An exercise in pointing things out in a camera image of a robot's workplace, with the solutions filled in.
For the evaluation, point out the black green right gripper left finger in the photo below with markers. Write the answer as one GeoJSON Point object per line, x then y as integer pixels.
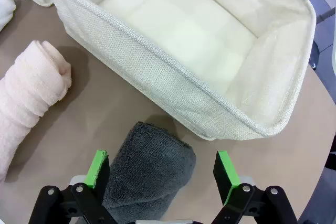
{"type": "Point", "coordinates": [98, 171]}

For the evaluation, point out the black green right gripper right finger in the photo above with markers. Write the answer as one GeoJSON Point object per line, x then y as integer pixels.
{"type": "Point", "coordinates": [225, 174]}

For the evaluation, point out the grey towel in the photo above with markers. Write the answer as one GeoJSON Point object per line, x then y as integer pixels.
{"type": "Point", "coordinates": [152, 169]}

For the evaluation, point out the pink towel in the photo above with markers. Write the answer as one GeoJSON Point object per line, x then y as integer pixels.
{"type": "Point", "coordinates": [26, 90]}

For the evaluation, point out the white rolled towel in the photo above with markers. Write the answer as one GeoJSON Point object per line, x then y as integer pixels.
{"type": "Point", "coordinates": [5, 3]}

